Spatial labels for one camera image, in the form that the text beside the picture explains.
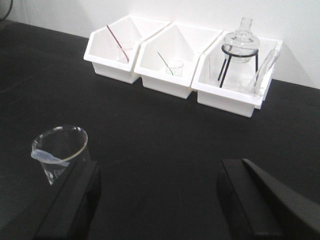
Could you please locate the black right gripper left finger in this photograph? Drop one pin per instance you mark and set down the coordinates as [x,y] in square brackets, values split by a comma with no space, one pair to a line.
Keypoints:
[64,211]

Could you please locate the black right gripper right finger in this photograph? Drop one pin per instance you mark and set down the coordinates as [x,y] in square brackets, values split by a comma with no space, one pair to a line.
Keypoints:
[257,206]

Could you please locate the large clear glass beaker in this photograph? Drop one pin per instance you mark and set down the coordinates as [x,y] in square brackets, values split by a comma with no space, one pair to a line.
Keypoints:
[68,143]

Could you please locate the right white plastic bin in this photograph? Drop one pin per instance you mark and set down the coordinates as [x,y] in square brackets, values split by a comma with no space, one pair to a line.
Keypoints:
[236,95]

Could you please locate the white plastic bin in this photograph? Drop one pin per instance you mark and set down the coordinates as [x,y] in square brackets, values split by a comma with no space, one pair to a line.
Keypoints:
[236,95]
[102,49]
[167,61]

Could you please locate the clear glass tube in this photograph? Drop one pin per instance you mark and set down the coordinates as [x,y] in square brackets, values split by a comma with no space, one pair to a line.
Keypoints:
[267,64]

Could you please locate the green stirring rod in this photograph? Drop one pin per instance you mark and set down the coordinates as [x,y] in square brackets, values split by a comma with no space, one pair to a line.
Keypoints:
[165,63]

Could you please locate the small beaker with green rod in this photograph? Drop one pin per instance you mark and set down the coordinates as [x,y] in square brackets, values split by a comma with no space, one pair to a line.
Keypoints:
[177,67]

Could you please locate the clear round glass flask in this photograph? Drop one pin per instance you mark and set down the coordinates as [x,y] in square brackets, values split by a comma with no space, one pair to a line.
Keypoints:
[242,41]

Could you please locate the left white plastic bin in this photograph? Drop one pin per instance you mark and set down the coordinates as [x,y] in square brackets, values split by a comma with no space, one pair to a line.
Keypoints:
[102,49]

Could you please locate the small beaker with red rod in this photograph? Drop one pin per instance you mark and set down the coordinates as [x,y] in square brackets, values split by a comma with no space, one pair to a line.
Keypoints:
[128,47]

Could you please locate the middle white plastic bin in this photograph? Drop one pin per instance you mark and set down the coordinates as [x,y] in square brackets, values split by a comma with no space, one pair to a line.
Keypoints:
[167,61]

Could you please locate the red stirring rod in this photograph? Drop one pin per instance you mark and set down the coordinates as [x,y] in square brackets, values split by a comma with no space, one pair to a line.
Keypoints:
[118,43]

